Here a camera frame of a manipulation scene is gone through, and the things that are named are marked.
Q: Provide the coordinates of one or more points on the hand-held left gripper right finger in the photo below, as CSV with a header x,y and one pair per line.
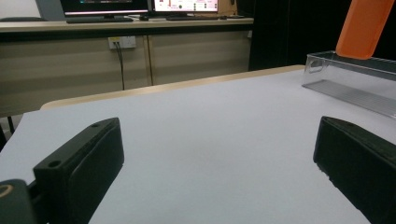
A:
x,y
358,165

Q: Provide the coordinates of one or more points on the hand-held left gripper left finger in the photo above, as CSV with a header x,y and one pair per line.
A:
x,y
81,168

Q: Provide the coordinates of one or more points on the clear plastic storage box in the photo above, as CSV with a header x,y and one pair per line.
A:
x,y
351,84

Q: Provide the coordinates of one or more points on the orange phone case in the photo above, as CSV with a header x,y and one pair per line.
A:
x,y
361,28

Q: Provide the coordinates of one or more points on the beige counter cabinet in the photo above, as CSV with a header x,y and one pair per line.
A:
x,y
62,71

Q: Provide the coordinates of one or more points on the black keyboard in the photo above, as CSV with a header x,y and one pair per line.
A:
x,y
99,19
193,18

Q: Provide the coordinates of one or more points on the black curtain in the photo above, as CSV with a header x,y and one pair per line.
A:
x,y
280,34

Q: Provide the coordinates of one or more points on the monitor with dark screen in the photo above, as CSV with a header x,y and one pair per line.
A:
x,y
102,5

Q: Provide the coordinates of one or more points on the monitor with bright screen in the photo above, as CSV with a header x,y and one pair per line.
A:
x,y
186,4

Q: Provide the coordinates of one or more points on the black computer mouse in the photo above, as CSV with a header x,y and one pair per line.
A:
x,y
223,17

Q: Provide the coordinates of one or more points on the white wall socket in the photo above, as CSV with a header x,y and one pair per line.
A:
x,y
126,42

